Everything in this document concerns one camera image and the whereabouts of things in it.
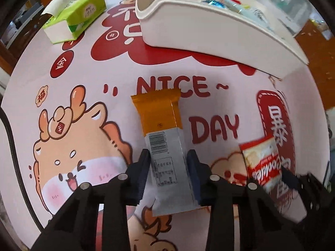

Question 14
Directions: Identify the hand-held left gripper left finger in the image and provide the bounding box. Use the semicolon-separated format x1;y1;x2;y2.
31;149;151;251

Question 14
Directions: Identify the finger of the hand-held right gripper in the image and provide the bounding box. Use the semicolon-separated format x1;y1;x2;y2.
298;174;331;220
280;168;304;202

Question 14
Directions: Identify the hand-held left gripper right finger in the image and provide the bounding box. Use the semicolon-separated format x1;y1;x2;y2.
186;149;305;251

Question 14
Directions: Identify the red and white cookie packet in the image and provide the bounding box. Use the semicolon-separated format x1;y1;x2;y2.
239;136;283;192

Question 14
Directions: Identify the orange and grey snack bar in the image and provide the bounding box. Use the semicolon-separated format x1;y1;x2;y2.
131;88;202;217

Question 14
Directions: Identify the white plastic tray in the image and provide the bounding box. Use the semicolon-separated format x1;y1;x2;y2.
135;0;310;80

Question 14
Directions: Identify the clear pale blue packet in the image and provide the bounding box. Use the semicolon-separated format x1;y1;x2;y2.
228;1;275;32

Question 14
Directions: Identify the green tissue pack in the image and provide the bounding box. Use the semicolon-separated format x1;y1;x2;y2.
42;0;106;45

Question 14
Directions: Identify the white bottle sterilizer cabinet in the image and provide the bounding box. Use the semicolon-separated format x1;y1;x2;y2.
245;0;313;37

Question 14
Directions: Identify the black cable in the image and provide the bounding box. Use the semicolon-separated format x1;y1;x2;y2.
0;107;20;189

